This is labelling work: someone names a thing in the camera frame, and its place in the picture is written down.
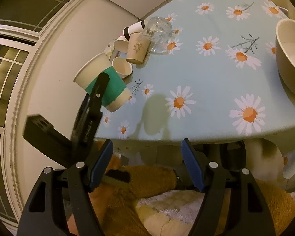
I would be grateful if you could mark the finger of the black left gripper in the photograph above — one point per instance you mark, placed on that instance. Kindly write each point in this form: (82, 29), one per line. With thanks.
(95, 93)

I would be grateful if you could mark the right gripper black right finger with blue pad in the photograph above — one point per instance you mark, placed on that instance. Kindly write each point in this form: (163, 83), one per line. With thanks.
(248, 213)

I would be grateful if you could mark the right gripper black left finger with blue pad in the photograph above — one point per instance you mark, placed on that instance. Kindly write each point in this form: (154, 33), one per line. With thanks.
(44, 213)

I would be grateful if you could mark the white paper cup teal band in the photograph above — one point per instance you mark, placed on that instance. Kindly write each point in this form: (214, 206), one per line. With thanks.
(116, 93)

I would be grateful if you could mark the white paper cup orange band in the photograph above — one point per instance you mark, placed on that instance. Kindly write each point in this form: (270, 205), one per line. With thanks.
(122, 67)

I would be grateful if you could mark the white paper cup pink band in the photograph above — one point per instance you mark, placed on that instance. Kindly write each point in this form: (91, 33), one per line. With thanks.
(121, 44)

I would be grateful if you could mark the beige printed paper cup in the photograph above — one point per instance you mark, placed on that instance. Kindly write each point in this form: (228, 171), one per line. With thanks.
(137, 48)

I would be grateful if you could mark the white cup with black bands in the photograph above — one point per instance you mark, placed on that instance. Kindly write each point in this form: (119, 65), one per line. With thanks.
(136, 27)

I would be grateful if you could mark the white floral ceramic plate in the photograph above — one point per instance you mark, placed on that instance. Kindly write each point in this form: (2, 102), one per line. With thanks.
(110, 51)

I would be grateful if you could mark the cream quilted cushion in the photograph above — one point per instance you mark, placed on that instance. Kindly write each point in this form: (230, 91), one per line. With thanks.
(171, 213)

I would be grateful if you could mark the clear glass jar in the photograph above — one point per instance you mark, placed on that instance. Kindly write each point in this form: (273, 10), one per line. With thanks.
(158, 33)

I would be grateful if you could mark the light blue daisy tablecloth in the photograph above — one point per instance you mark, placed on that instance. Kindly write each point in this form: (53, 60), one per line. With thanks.
(218, 81)

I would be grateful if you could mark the beige ceramic bowl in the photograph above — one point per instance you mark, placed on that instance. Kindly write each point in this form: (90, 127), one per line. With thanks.
(285, 51)

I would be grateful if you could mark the window with white frame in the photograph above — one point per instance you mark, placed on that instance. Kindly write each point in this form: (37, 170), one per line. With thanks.
(19, 66)

